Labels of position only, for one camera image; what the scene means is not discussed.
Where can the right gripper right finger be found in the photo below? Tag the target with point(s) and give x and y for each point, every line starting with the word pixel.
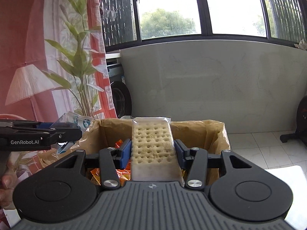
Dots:
pixel 194 162

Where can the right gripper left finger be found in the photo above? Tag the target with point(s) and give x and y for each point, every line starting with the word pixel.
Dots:
pixel 111 159

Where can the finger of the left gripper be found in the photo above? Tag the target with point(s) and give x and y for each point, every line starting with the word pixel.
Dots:
pixel 45 125
pixel 63 135

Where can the dark cookie clear packet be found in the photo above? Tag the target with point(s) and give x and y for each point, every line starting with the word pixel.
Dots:
pixel 69 127

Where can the orange chip bag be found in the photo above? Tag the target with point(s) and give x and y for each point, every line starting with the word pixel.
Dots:
pixel 91 164

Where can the cracker packet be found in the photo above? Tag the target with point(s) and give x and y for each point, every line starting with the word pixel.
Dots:
pixel 153 155

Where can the person left hand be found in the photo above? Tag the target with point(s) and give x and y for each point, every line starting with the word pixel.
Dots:
pixel 8 183

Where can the brown cardboard box with liner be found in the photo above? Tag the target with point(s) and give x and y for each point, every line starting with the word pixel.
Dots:
pixel 209 135

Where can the washing machine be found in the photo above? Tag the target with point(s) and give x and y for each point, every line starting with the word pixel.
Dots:
pixel 120 92

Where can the red printed curtain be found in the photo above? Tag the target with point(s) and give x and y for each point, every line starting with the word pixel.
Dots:
pixel 53 61

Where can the black exercise bike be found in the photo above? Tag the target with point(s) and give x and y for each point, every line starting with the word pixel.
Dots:
pixel 301 122

